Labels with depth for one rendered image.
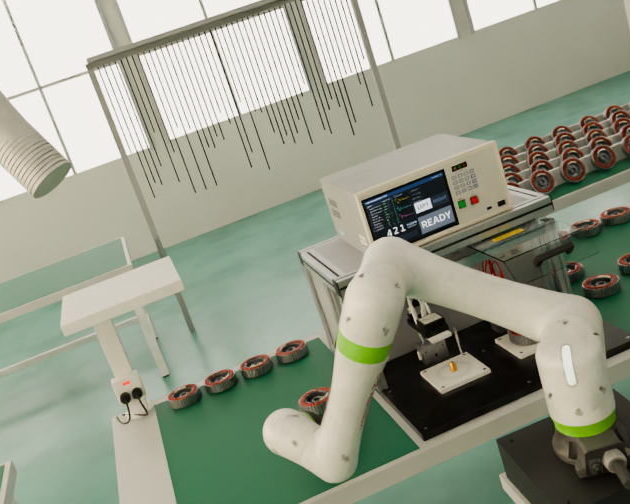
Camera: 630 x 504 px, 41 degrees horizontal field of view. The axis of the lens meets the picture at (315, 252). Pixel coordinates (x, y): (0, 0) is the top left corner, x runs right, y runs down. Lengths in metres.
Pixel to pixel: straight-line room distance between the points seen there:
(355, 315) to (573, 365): 0.43
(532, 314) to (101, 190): 6.99
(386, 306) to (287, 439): 0.45
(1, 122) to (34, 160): 0.16
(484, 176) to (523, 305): 0.71
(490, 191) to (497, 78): 7.06
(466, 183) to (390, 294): 0.82
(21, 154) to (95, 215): 5.75
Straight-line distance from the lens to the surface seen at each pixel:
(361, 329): 1.69
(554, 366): 1.69
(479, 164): 2.45
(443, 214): 2.42
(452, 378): 2.36
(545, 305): 1.84
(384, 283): 1.68
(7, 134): 2.85
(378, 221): 2.35
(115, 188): 8.53
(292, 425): 1.96
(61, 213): 8.56
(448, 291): 1.82
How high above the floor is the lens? 1.85
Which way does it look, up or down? 16 degrees down
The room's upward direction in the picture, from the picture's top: 19 degrees counter-clockwise
